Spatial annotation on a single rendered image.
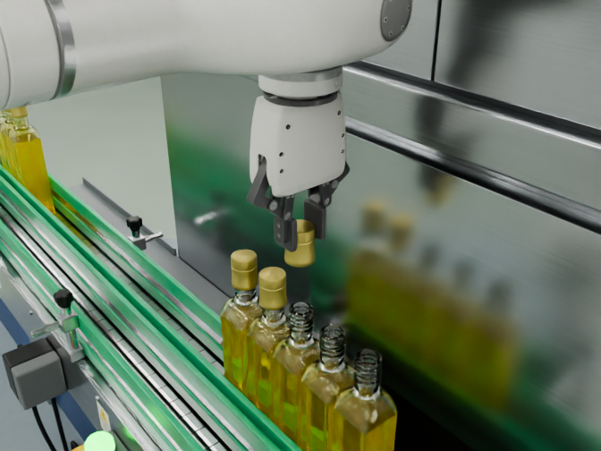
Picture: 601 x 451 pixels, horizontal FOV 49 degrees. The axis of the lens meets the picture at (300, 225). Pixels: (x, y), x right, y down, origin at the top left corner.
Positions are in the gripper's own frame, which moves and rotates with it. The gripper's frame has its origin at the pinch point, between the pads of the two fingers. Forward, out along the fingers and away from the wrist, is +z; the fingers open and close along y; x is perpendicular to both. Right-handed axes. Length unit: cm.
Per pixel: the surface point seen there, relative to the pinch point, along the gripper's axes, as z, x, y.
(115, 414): 38.0, -25.4, 15.5
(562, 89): -17.3, 19.8, -14.8
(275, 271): 9.2, -5.9, -0.7
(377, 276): 11.0, 1.1, -11.9
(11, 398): 67, -75, 21
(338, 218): 5.8, -6.6, -11.9
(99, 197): 37, -97, -14
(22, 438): 67, -62, 23
